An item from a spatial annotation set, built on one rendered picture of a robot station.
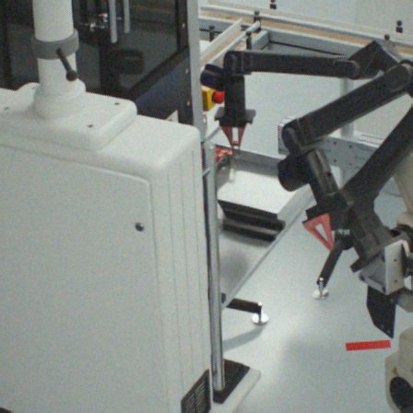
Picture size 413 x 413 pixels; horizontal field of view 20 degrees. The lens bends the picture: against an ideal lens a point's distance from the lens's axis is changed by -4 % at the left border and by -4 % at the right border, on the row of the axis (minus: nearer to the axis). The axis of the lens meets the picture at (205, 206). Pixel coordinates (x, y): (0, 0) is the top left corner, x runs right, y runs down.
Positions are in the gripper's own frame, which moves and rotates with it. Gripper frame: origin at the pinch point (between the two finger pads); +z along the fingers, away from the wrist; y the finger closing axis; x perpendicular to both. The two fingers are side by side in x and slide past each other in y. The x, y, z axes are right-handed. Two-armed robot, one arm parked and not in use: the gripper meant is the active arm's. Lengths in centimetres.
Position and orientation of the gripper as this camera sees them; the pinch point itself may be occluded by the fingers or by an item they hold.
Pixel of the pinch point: (235, 143)
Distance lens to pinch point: 327.4
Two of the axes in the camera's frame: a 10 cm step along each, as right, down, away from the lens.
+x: -2.2, 5.3, -8.2
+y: -9.7, -1.0, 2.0
